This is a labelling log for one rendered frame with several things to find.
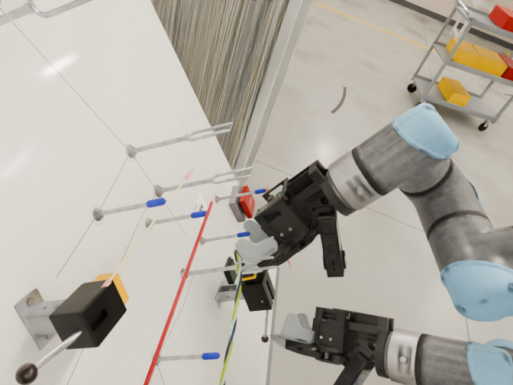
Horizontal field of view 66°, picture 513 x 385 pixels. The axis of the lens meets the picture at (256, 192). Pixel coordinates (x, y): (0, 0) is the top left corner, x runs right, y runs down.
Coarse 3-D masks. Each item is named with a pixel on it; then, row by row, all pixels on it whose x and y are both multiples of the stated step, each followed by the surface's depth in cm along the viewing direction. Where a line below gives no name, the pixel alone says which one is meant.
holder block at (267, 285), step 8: (264, 272) 65; (264, 280) 64; (248, 288) 64; (256, 288) 64; (264, 288) 63; (272, 288) 67; (248, 296) 65; (256, 296) 64; (264, 296) 64; (272, 296) 67; (248, 304) 66; (256, 304) 65; (264, 304) 65; (272, 304) 66
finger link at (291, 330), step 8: (288, 320) 68; (296, 320) 67; (288, 328) 68; (296, 328) 67; (304, 328) 66; (272, 336) 70; (280, 336) 68; (288, 336) 67; (296, 336) 66; (304, 336) 66; (312, 336) 65; (280, 344) 67
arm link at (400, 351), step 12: (396, 336) 57; (408, 336) 57; (396, 348) 56; (408, 348) 55; (384, 360) 57; (396, 360) 55; (408, 360) 55; (396, 372) 56; (408, 372) 54; (408, 384) 56
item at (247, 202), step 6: (246, 186) 82; (240, 198) 80; (246, 198) 80; (252, 198) 84; (240, 204) 80; (246, 204) 80; (252, 204) 83; (246, 210) 80; (252, 210) 82; (252, 216) 82
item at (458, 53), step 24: (480, 24) 354; (504, 24) 361; (432, 48) 417; (456, 48) 369; (480, 48) 401; (480, 72) 382; (504, 72) 389; (432, 96) 413; (456, 96) 407; (480, 96) 448
